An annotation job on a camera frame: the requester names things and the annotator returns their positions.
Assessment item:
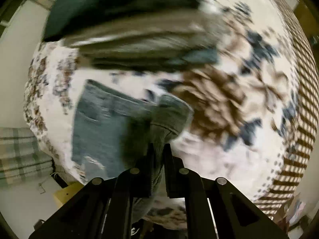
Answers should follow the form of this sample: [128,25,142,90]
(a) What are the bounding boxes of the blue denim jeans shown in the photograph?
[71,79,193,222]

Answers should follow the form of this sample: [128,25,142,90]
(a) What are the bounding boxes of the yellow wooden block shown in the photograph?
[53,182,84,208]

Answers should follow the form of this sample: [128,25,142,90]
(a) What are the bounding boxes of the floral fleece blanket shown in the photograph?
[23,0,318,217]

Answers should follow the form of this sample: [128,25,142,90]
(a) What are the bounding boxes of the plaid green beige cloth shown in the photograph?
[0,128,53,188]

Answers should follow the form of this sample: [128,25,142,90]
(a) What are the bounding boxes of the grey furry folded garment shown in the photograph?
[63,9,226,61]

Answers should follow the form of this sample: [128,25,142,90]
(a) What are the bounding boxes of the dark green folded garment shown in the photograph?
[43,0,200,42]

